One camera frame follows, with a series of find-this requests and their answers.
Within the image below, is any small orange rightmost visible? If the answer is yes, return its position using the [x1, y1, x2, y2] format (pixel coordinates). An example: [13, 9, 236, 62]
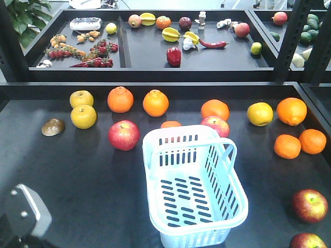
[299, 129, 327, 154]

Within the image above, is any small orange right pair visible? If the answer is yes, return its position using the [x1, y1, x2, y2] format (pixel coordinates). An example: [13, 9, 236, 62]
[274, 134, 301, 159]

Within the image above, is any yellow pear front left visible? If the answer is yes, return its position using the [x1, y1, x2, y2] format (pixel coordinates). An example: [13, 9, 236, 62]
[70, 104, 97, 129]

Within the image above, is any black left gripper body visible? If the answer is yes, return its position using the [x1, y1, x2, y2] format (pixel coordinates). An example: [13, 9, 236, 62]
[1, 183, 52, 247]

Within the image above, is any black wood produce stand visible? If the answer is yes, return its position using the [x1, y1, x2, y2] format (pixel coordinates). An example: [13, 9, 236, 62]
[1, 82, 330, 247]

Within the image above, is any yellow pear back left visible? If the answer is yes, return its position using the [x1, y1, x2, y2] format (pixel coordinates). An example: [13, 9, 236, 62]
[69, 90, 94, 109]

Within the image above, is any white handheld device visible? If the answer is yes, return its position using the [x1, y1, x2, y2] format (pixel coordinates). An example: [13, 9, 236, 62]
[69, 17, 102, 31]

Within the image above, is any red apple front right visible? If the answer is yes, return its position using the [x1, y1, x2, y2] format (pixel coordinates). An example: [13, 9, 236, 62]
[289, 233, 327, 248]

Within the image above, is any red apple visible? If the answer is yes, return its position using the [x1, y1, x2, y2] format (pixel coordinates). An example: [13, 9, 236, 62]
[201, 116, 230, 137]
[289, 233, 327, 248]
[292, 189, 328, 223]
[108, 120, 141, 151]

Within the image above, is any red chili pepper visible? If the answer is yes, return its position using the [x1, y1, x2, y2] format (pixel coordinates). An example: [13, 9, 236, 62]
[199, 39, 229, 49]

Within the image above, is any orange with knob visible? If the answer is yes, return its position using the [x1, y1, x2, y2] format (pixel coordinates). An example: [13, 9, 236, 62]
[143, 89, 169, 117]
[107, 86, 134, 113]

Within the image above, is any white garlic bulb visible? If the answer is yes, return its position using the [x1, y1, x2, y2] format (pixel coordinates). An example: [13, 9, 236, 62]
[182, 38, 195, 51]

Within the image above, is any red bell pepper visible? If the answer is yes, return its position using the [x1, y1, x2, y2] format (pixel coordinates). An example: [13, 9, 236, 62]
[166, 47, 182, 67]

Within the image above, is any orange with knob left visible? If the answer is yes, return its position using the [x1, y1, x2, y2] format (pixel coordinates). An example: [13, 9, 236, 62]
[107, 86, 134, 113]

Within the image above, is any red apple front middle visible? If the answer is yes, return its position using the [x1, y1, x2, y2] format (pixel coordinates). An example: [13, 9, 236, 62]
[292, 189, 328, 223]

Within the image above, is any potted green plant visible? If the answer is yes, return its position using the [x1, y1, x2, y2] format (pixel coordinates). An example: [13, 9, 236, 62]
[4, 0, 52, 48]

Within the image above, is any small orange centre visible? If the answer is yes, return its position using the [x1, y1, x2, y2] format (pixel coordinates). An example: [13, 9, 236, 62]
[160, 121, 182, 128]

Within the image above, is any orange behind middle apple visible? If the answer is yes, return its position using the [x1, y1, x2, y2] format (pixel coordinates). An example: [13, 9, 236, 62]
[201, 99, 230, 121]

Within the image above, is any light blue plastic basket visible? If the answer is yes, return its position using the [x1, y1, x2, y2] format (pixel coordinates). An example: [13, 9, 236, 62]
[142, 125, 248, 247]

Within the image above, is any yellow starfruit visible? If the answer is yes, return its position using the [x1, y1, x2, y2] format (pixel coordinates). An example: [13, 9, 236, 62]
[162, 27, 180, 42]

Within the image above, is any yellow round pear right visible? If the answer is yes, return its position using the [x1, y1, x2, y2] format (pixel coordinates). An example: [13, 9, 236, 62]
[247, 102, 274, 127]

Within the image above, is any black upper display tray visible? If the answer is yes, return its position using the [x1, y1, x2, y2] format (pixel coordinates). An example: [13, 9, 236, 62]
[24, 9, 278, 82]

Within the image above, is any large orange far right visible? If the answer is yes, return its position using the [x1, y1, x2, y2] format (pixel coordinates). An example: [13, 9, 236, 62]
[276, 97, 307, 126]

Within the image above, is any red apple far left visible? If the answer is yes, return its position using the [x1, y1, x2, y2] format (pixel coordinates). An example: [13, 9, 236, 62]
[108, 120, 141, 151]

